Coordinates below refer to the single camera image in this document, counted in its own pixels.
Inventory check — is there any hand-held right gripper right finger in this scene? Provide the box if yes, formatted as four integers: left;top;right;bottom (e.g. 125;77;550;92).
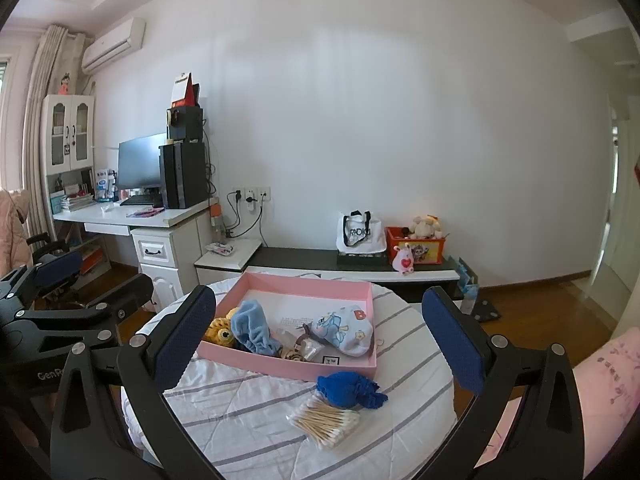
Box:
421;286;586;480

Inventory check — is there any black box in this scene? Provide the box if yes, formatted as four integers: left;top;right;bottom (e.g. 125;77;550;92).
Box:
166;105;205;143

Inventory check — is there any beige plush toy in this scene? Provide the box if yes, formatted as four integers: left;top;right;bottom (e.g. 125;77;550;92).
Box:
407;214;445;240

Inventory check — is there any clear plastic bag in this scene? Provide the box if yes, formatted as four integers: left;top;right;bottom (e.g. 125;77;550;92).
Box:
287;327;328;363

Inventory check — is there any stack of books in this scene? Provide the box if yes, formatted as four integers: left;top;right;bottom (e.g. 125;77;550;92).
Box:
50;190;96;211

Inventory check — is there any pink coat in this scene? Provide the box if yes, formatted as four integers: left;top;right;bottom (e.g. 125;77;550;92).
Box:
0;189;31;281

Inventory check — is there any white air conditioner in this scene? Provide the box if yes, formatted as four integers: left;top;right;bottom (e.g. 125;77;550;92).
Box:
81;16;147;73

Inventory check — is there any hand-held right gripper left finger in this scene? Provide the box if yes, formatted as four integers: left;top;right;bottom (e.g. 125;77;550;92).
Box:
50;285;226;480

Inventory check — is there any black computer tower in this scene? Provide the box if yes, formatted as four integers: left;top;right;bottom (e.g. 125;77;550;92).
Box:
159;140;208;210

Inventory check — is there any cartoon printed light blue cloth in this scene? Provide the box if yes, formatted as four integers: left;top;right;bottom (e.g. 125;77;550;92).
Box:
311;304;376;358

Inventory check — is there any pink bed sheet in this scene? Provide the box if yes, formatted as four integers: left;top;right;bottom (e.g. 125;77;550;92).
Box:
452;327;640;480

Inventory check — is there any beige curtain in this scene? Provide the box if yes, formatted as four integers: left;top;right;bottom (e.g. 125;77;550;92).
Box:
22;25;86;196

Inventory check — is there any white low cabinet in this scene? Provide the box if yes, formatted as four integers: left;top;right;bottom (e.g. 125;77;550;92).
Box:
194;237;263;286

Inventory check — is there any blue cardboard box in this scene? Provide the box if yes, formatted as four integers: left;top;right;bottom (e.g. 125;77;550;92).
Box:
447;255;481;311

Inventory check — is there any yellow knitted toy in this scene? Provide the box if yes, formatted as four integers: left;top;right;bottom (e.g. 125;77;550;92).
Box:
204;310;238;348

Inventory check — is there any red and white paper bag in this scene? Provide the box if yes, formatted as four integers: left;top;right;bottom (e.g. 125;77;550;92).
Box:
171;71;201;108

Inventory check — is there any white wall socket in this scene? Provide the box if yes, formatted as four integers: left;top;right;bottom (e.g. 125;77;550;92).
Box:
231;186;272;202

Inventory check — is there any white desk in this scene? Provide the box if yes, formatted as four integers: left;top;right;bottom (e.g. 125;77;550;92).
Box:
52;197;221;313

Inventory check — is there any black cable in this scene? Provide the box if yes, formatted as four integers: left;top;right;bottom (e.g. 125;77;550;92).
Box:
225;190;266;248

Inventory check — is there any red storage box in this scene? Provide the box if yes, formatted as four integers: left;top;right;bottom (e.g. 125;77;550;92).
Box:
385;226;447;266

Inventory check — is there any white glass door cabinet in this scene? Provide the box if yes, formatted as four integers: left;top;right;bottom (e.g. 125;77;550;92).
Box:
40;94;96;176

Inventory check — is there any white tote bag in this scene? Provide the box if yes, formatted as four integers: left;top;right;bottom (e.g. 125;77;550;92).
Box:
335;211;387;254

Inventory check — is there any orange box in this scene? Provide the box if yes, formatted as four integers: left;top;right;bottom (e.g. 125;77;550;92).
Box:
80;240;111;276

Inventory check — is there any pink cardboard box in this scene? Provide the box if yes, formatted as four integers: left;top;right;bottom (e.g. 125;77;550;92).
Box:
199;271;378;383

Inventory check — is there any black computer monitor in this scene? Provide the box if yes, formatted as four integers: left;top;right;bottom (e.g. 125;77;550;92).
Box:
117;133;167;196

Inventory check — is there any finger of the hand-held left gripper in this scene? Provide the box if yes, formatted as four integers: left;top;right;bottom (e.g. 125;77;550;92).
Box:
15;274;155;356
0;249;85;321

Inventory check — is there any bag of cotton swabs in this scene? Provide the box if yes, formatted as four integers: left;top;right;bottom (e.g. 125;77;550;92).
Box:
286;394;362;451

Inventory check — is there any pink heart plush toy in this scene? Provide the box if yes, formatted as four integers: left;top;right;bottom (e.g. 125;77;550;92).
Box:
391;244;416;276

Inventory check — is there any black chair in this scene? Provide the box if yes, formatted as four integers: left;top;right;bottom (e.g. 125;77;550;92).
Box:
25;232;86;311

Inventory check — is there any royal blue knit cloth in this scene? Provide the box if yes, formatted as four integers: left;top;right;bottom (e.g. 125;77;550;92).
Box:
316;371;389;411

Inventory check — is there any blue and white package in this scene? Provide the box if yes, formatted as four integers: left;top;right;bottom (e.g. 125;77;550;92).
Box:
95;167;117;203

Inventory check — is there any black low bench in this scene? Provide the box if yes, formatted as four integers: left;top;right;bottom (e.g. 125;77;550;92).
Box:
247;246;461;303

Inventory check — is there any light blue towel cloth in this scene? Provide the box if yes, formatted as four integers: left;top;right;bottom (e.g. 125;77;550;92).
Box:
230;300;285;357

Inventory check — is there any black floor stand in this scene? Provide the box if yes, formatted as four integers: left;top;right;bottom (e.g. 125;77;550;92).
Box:
470;297;502;323

